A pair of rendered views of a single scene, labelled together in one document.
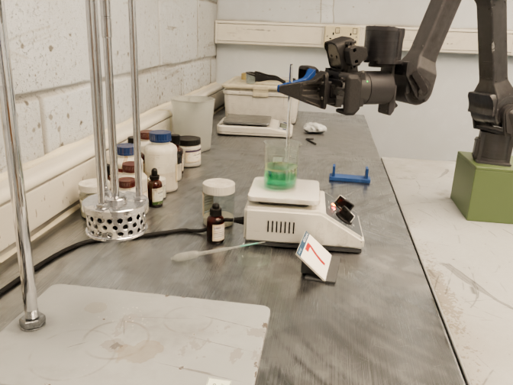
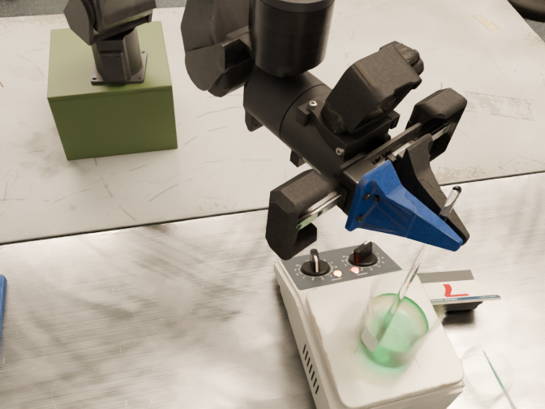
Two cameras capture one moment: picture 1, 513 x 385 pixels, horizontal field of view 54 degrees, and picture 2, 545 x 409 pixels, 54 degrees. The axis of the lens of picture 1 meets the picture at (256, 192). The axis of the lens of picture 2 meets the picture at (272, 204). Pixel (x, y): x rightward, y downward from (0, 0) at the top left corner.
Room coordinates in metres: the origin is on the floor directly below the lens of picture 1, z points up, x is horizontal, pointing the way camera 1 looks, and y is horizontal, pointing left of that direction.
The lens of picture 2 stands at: (1.04, 0.11, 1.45)
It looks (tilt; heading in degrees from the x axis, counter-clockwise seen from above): 51 degrees down; 245
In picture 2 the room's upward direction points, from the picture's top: 6 degrees clockwise
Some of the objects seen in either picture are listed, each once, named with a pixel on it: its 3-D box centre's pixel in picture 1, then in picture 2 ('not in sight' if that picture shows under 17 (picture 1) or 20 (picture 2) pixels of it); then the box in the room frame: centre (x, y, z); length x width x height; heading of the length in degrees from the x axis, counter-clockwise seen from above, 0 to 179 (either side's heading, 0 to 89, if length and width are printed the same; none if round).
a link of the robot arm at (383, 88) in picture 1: (379, 88); (278, 93); (0.90, -0.21, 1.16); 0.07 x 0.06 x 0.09; 110
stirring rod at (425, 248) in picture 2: (288, 125); (414, 270); (0.84, -0.05, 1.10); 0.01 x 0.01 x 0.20
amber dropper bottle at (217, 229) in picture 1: (215, 221); not in sight; (0.80, 0.07, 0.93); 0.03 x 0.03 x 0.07
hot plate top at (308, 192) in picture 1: (285, 189); (381, 334); (0.84, -0.05, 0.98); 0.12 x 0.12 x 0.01; 85
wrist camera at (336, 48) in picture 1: (346, 58); (367, 90); (0.86, -0.14, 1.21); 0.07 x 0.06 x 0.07; 20
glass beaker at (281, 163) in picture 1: (282, 166); (396, 319); (0.84, -0.04, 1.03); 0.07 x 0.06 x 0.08; 54
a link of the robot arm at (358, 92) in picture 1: (340, 88); (343, 145); (0.87, -0.14, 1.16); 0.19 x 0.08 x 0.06; 20
